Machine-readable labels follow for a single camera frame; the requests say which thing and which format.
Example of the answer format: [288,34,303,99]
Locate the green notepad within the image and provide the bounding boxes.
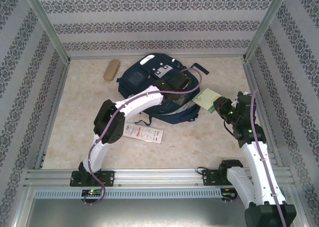
[192,87,222,114]

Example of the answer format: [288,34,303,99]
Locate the navy blue backpack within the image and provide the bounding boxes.
[116,52,210,126]

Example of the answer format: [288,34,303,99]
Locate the white red stationery blister pack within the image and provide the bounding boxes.
[124,122,165,145]

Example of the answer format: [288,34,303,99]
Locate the tan oval pencil case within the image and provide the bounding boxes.
[103,59,121,82]

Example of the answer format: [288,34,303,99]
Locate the grey sheet metal panel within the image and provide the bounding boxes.
[24,198,304,227]

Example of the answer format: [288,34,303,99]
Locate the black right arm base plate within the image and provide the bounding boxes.
[202,168,246,187]

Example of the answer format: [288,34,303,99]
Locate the wide aluminium mounting rail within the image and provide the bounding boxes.
[23,168,292,188]

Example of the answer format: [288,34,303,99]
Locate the thin aluminium frame rail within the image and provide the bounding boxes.
[68,54,247,61]

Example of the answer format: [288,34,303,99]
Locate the aluminium corner post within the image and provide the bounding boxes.
[242,0,292,63]
[19,0,72,64]

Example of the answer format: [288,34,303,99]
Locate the slotted grey cable duct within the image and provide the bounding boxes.
[33,189,224,199]

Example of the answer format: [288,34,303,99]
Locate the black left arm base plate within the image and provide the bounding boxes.
[69,170,116,188]

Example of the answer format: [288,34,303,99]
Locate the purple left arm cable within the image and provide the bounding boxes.
[83,66,204,207]

